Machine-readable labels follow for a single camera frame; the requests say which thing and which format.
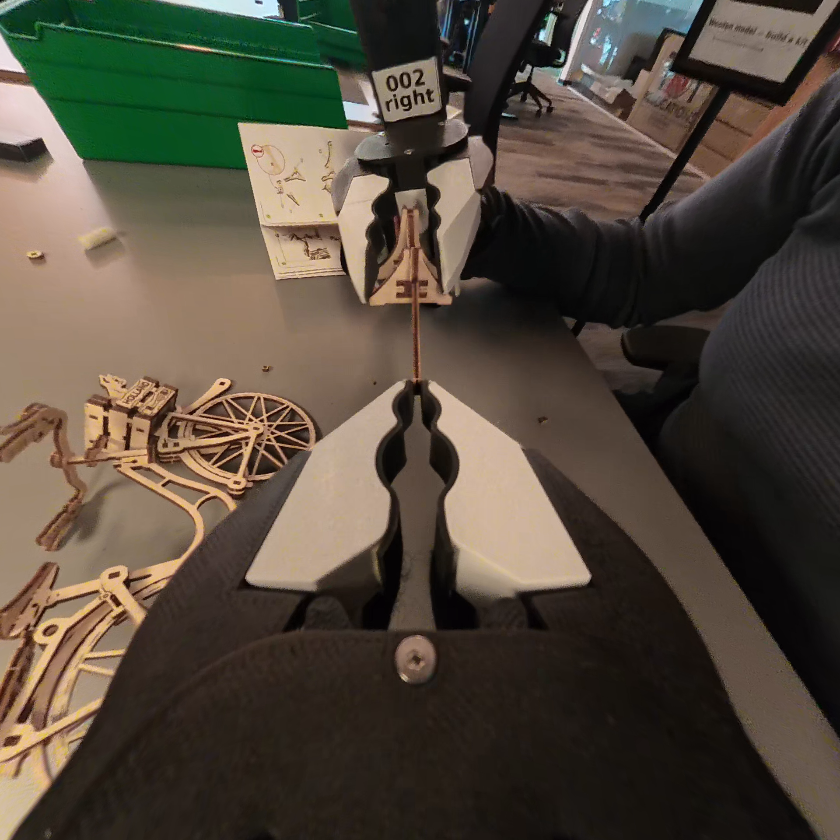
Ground person's torso in grey sweater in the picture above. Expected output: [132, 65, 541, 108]
[656, 217, 840, 723]

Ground black framed sign stand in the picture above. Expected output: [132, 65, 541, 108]
[640, 0, 840, 224]

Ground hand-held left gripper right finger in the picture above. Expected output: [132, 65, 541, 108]
[419, 378, 593, 624]

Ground green plastic crate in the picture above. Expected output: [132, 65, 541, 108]
[298, 0, 368, 70]
[0, 0, 349, 172]

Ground person's right forearm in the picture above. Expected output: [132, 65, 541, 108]
[461, 69, 840, 329]

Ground wooden kickstand assembly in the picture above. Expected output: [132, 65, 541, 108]
[366, 205, 455, 308]

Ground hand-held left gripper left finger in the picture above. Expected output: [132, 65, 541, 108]
[245, 378, 417, 624]

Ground paper instruction booklet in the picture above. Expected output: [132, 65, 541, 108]
[238, 121, 358, 282]

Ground black chair armrest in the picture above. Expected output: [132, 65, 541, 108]
[620, 323, 713, 395]

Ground wooden bicycle model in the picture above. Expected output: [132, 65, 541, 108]
[0, 373, 318, 791]

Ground printed cardboard box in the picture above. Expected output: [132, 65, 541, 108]
[626, 26, 723, 152]

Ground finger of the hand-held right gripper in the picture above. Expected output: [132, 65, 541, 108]
[338, 174, 401, 306]
[423, 156, 484, 294]

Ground wooden crate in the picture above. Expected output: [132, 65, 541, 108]
[689, 85, 788, 178]

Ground black mesh office chair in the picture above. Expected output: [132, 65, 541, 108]
[453, 0, 572, 155]

